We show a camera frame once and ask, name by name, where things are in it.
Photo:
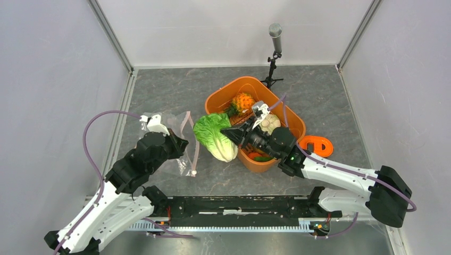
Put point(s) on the orange plastic basket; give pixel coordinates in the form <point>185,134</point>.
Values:
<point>218,101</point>

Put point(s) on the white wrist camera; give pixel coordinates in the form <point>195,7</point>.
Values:
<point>261,111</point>
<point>153,123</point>

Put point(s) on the white toy cabbage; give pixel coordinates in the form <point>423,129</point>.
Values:
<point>270,123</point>

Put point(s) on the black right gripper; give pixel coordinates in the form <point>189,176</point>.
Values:
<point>239,135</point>

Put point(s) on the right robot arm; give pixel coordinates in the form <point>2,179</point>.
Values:
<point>381,193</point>

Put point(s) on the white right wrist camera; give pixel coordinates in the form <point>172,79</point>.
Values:
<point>261,111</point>

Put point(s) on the black microphone tripod stand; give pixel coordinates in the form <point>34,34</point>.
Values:
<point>269,81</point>

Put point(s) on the orange toy carrot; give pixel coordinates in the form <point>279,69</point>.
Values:
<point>253,155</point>

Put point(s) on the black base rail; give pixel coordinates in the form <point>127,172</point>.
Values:
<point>279,213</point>

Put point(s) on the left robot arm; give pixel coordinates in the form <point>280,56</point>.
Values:
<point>96,226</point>

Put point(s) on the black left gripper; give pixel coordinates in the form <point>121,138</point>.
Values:
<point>180,144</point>

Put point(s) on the clear dotted zip top bag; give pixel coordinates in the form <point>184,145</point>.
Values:
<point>178,130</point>

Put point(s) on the green toy lettuce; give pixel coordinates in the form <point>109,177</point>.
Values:
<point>207,132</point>

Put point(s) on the orange toy handle block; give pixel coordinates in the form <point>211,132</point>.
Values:
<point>320,145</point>

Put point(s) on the orange toy pineapple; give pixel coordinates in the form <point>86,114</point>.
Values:
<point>240,105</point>

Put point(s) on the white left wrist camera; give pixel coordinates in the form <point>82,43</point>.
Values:
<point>153,123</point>

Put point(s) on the green toy cucumber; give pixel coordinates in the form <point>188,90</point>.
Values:
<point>262,159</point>

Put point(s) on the grey microphone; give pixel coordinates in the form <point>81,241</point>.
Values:
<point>275,32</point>

